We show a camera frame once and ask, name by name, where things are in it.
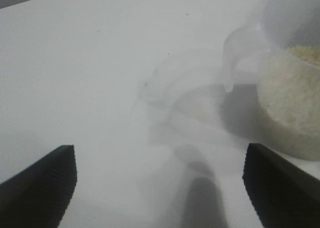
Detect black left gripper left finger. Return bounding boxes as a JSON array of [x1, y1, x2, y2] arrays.
[[0, 145, 77, 228]]

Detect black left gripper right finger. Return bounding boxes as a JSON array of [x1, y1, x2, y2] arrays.
[[242, 142, 320, 228]]

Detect white rice grains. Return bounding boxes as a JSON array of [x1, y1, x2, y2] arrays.
[[257, 45, 320, 141]]

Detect clear plastic measuring cup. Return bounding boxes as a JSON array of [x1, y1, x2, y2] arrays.
[[222, 0, 320, 162]]

